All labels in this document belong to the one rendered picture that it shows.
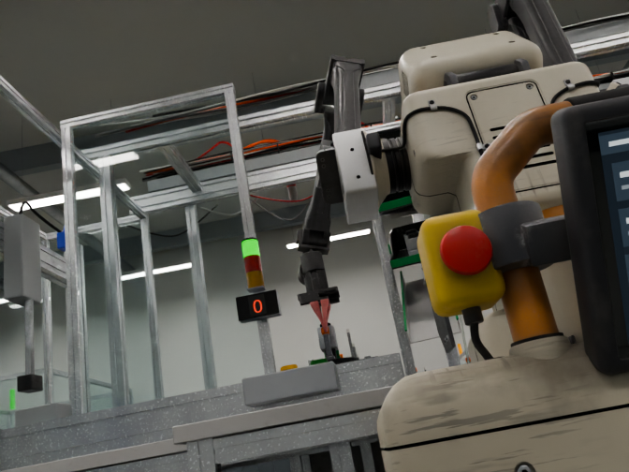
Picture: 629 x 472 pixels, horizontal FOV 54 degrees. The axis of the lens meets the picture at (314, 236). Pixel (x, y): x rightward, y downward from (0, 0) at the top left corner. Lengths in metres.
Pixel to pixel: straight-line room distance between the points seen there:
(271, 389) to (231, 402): 0.13
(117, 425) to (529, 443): 1.24
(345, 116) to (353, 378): 0.60
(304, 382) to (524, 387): 0.98
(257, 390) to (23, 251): 1.17
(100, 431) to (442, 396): 1.24
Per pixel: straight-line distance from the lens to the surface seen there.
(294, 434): 1.10
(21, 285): 2.27
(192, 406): 1.51
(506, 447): 0.43
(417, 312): 1.64
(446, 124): 0.89
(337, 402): 1.07
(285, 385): 1.39
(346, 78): 1.33
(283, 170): 2.95
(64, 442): 1.63
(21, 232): 2.33
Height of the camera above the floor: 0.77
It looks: 20 degrees up
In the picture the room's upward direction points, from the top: 10 degrees counter-clockwise
